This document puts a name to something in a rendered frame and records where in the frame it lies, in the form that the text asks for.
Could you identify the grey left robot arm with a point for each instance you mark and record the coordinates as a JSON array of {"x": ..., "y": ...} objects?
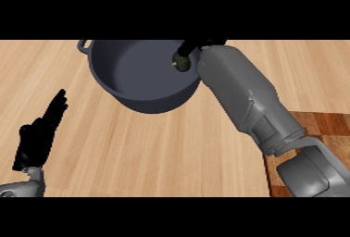
[{"x": 28, "y": 186}]

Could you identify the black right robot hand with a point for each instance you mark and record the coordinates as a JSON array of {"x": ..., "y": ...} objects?
[{"x": 191, "y": 46}]

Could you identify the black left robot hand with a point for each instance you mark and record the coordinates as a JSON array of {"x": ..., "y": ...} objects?
[{"x": 38, "y": 132}]

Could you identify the brown wooden cutting board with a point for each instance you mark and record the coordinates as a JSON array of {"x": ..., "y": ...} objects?
[{"x": 325, "y": 135}]

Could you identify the green squash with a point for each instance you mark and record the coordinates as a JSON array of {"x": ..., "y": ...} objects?
[{"x": 182, "y": 63}]

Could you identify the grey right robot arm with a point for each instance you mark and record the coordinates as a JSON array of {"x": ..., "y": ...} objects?
[{"x": 254, "y": 108}]

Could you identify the dark grey pot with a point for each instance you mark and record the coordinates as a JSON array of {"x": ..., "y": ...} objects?
[{"x": 143, "y": 74}]

